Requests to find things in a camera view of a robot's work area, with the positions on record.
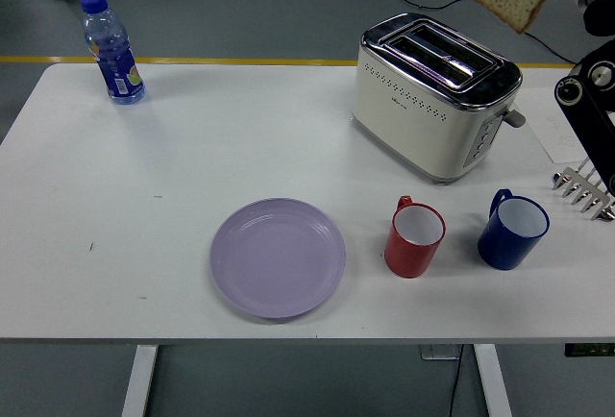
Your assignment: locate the white table leg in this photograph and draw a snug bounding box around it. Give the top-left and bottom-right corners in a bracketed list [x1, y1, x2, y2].
[120, 344, 160, 417]
[473, 343, 514, 417]

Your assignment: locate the black table control panel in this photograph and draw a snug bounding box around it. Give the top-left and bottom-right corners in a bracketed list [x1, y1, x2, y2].
[564, 341, 615, 357]

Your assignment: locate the thick black floor cable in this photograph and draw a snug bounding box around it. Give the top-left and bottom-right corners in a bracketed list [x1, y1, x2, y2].
[379, 0, 580, 65]

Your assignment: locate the clear bracket under table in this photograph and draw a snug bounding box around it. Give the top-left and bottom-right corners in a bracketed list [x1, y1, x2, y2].
[420, 343, 463, 361]

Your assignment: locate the blue capped water bottle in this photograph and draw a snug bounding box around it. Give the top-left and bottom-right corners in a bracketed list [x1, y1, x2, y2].
[79, 0, 146, 107]

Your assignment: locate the cream silver toaster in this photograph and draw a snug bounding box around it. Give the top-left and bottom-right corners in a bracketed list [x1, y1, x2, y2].
[349, 12, 528, 186]

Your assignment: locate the purple plate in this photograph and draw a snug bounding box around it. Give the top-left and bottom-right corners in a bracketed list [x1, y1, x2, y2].
[209, 197, 347, 320]

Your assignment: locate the red mug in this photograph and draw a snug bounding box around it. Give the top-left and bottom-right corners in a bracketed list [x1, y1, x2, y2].
[382, 194, 447, 279]

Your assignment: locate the silver toast rack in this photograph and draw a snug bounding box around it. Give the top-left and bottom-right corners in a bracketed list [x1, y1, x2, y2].
[551, 157, 615, 222]

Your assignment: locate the blue mug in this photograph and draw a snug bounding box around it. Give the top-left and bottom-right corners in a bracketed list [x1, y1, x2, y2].
[476, 188, 551, 272]

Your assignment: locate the black cable under table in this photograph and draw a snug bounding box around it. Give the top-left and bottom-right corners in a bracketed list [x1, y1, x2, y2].
[444, 344, 465, 417]

